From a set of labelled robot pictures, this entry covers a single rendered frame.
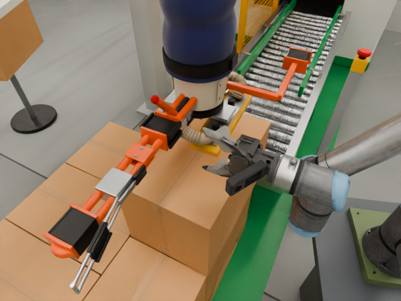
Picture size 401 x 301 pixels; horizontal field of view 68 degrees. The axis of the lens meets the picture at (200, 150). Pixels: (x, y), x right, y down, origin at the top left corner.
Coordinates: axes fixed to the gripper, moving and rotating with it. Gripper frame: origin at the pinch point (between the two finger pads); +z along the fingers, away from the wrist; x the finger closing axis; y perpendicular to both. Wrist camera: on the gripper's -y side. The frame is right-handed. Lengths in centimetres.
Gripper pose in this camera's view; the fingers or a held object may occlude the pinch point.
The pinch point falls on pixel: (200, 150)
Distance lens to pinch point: 79.2
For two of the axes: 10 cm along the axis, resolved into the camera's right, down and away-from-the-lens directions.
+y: 4.3, -6.5, 6.2
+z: -9.0, -3.1, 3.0
